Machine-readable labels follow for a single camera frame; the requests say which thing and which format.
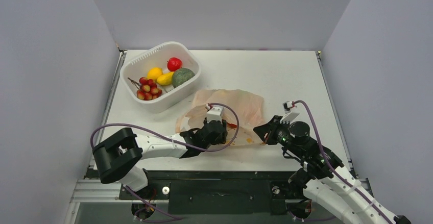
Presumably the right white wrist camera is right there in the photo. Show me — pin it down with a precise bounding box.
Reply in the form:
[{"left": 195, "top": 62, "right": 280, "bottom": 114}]
[{"left": 279, "top": 101, "right": 300, "bottom": 125}]

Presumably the red fake grape bunch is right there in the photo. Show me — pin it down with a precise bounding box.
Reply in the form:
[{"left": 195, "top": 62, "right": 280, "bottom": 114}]
[{"left": 128, "top": 77, "right": 162, "bottom": 101}]

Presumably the yellow fake mango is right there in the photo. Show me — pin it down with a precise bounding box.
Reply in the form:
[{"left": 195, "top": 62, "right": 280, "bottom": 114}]
[{"left": 156, "top": 71, "right": 174, "bottom": 86}]

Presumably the yellow fake lemon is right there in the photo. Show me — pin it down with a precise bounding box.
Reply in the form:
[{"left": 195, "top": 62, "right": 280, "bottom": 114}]
[{"left": 147, "top": 67, "right": 163, "bottom": 81}]

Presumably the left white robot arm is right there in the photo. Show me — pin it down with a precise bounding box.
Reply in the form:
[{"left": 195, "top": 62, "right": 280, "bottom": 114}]
[{"left": 92, "top": 119, "right": 228, "bottom": 198}]

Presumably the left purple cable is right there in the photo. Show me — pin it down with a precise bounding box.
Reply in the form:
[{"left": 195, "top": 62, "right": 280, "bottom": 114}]
[{"left": 90, "top": 103, "right": 240, "bottom": 153}]

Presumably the white plastic basket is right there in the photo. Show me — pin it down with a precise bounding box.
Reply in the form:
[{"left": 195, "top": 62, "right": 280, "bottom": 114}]
[{"left": 120, "top": 41, "right": 202, "bottom": 113}]

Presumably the translucent orange plastic bag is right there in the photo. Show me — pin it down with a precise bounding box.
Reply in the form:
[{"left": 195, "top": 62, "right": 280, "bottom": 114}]
[{"left": 175, "top": 89, "right": 264, "bottom": 146}]

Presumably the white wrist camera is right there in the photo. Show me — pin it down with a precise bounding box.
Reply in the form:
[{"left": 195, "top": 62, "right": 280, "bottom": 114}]
[
  {"left": 205, "top": 104, "right": 224, "bottom": 123},
  {"left": 279, "top": 101, "right": 300, "bottom": 125}
]

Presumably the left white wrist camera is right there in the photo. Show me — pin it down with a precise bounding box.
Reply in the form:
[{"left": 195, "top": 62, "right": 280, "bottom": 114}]
[{"left": 205, "top": 104, "right": 224, "bottom": 123}]

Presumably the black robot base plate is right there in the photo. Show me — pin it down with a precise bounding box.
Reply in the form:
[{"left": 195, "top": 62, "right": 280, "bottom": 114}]
[{"left": 84, "top": 170, "right": 305, "bottom": 216}]

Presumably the green fake avocado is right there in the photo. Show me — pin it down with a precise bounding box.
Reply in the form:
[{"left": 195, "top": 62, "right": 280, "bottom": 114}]
[{"left": 172, "top": 68, "right": 195, "bottom": 88}]

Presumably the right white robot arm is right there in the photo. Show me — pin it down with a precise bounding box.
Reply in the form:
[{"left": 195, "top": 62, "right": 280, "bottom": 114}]
[{"left": 253, "top": 116, "right": 410, "bottom": 223}]

